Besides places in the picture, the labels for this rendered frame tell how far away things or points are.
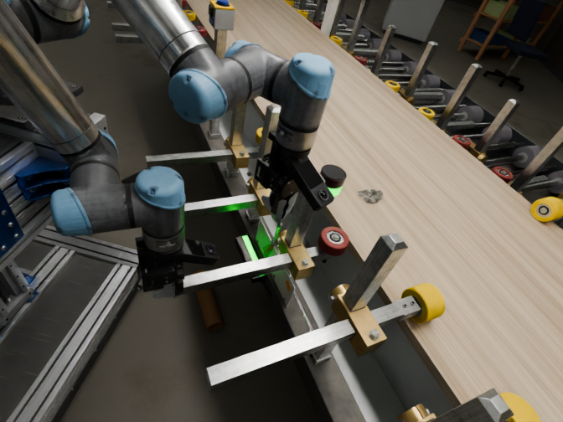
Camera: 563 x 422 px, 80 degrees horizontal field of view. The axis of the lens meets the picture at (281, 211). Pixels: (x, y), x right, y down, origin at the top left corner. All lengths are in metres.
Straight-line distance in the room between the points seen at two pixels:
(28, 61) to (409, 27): 6.57
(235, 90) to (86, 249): 1.34
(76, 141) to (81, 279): 1.09
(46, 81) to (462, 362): 0.92
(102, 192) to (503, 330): 0.92
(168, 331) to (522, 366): 1.34
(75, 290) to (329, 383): 1.11
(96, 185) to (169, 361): 1.17
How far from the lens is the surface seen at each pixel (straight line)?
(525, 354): 1.01
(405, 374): 1.03
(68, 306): 1.61
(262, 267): 0.86
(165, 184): 0.56
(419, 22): 6.90
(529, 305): 1.12
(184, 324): 1.73
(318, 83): 0.56
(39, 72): 0.60
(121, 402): 1.64
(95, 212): 0.58
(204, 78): 0.51
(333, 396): 0.94
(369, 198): 1.08
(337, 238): 0.91
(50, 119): 0.62
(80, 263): 1.72
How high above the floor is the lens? 1.55
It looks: 44 degrees down
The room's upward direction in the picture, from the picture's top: 16 degrees clockwise
